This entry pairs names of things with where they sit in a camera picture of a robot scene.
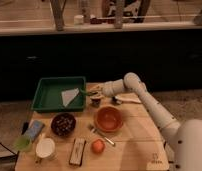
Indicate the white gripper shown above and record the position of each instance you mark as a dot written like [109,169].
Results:
[97,88]

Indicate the green pepper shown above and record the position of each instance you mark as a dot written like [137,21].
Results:
[88,93]

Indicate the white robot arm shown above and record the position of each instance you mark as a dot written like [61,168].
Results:
[185,139]

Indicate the small metal cup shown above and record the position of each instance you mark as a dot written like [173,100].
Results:
[95,102]

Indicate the white cup on shelf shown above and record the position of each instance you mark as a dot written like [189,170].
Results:
[78,19]

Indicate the green plastic cup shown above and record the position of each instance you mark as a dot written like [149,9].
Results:
[23,144]

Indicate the orange bowl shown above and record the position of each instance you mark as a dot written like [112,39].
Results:
[108,119]

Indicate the green plastic tray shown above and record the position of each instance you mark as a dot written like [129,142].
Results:
[48,95]

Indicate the dark bowl with nuts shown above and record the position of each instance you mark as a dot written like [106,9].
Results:
[63,124]

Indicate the brown rectangular box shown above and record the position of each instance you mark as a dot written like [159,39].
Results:
[76,156]

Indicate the orange fruit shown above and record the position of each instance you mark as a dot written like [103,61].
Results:
[97,146]

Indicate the white mug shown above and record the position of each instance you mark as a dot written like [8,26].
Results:
[45,149]

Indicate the white handled brush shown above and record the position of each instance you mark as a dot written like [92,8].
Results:
[120,100]

